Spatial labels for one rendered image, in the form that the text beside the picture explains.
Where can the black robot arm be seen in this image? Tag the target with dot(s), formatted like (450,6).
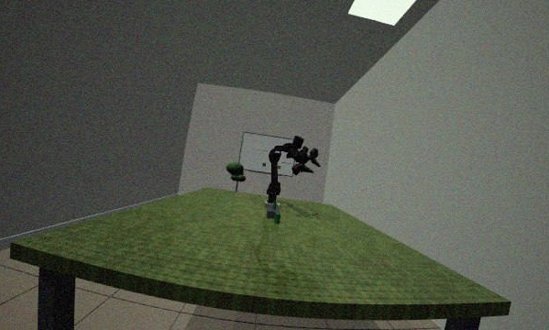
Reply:
(274,187)

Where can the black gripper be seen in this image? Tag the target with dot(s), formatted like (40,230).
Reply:
(301,167)

